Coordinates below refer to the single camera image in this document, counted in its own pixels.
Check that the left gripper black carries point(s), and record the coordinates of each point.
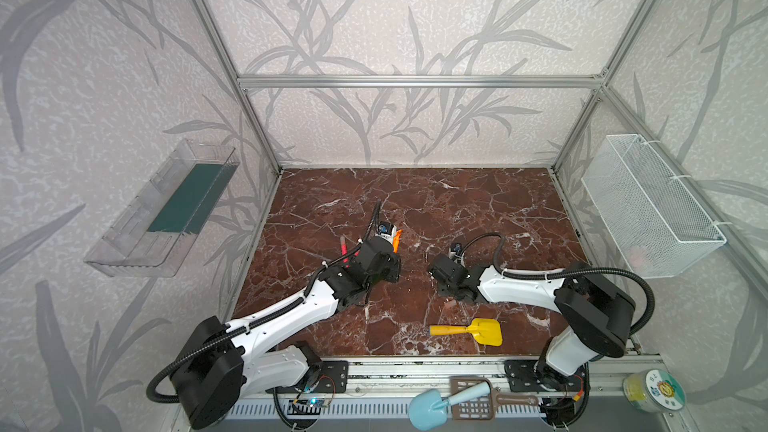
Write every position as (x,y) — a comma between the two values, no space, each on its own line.
(384,249)

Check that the light blue toy shovel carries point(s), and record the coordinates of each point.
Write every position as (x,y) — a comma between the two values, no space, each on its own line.
(429,410)

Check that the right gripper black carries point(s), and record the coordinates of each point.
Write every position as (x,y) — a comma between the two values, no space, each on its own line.
(441,272)

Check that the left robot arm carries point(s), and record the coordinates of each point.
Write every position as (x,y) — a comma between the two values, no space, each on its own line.
(223,360)

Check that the small circuit board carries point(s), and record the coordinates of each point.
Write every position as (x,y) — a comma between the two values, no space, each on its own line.
(307,407)

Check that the brown toy rake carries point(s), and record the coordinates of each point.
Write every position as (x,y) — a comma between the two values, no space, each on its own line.
(496,404)

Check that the white wire basket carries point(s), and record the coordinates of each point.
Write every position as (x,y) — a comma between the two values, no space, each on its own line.
(657,225)

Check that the clear plastic wall shelf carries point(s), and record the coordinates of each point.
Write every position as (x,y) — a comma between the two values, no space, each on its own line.
(159,227)

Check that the pink marker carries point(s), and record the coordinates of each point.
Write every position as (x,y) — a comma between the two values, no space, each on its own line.
(344,248)

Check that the orange marker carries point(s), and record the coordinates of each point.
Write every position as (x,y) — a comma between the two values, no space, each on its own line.
(396,240)

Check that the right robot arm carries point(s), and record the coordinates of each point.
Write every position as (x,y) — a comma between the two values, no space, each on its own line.
(602,306)

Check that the aluminium front rail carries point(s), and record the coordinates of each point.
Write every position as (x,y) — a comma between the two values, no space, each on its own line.
(381,387)

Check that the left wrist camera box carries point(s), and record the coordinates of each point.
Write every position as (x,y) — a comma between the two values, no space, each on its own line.
(387,230)

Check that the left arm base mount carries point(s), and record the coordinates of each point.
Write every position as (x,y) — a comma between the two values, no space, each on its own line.
(325,377)

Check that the tape roll green label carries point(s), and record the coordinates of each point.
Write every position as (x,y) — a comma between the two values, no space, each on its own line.
(654,391)

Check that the yellow toy shovel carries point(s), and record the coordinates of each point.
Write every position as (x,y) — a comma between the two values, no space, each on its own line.
(484,331)

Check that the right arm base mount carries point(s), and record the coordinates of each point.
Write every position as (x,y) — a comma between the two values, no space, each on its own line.
(527,376)

